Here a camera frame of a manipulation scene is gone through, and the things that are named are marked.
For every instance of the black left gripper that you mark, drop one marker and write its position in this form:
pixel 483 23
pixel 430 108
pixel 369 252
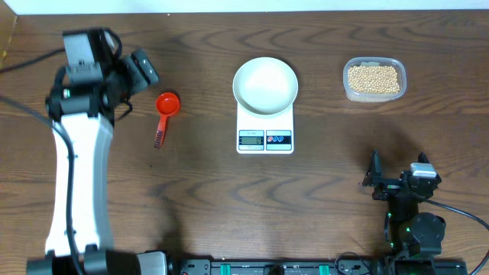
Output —
pixel 129 68

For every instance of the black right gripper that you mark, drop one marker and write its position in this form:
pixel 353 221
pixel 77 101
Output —
pixel 374 175

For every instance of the red plastic measuring scoop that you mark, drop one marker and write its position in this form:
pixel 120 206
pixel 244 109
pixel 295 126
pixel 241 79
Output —
pixel 167 104

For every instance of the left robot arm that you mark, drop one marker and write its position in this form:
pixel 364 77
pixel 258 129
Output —
pixel 81 108

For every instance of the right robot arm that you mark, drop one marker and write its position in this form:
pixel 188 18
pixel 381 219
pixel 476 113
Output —
pixel 415 237

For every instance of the white digital kitchen scale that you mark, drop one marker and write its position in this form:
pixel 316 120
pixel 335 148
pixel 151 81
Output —
pixel 264 134

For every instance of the white ceramic bowl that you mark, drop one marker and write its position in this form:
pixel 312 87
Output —
pixel 265 86

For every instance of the clear plastic container of beans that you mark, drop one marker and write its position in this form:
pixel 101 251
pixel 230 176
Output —
pixel 374 79

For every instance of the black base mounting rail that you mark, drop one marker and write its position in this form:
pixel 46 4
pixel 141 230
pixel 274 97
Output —
pixel 348 266

